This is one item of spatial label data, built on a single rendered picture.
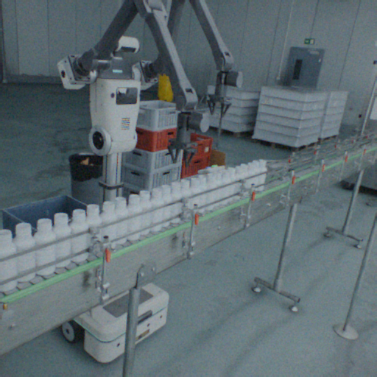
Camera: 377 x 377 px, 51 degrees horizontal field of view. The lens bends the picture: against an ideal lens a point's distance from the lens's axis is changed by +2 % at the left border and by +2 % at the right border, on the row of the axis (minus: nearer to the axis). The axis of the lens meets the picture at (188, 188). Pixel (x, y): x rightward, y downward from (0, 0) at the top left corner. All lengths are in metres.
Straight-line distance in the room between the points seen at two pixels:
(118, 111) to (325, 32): 10.55
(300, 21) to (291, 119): 4.96
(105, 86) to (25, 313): 1.16
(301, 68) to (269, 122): 4.30
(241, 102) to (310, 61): 3.98
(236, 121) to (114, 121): 6.92
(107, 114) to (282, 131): 6.45
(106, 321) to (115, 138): 0.98
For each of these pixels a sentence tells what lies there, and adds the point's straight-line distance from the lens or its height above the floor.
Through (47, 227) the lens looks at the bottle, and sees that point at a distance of 1.21.
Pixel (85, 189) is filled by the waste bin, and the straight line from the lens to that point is 3.67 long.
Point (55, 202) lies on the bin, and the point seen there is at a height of 0.92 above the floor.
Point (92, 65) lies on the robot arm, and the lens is 1.82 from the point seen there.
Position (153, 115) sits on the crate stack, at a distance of 3.96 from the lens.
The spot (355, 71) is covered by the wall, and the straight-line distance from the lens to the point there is 11.91.
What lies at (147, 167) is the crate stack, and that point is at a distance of 4.10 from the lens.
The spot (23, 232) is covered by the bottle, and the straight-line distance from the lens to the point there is 1.18.
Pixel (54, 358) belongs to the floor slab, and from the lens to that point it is 2.49.
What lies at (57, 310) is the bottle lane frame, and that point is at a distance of 1.33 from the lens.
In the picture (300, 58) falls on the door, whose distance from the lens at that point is 12.42.
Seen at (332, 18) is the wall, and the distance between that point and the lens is 12.27.
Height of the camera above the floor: 1.67
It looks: 19 degrees down
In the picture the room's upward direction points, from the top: 7 degrees clockwise
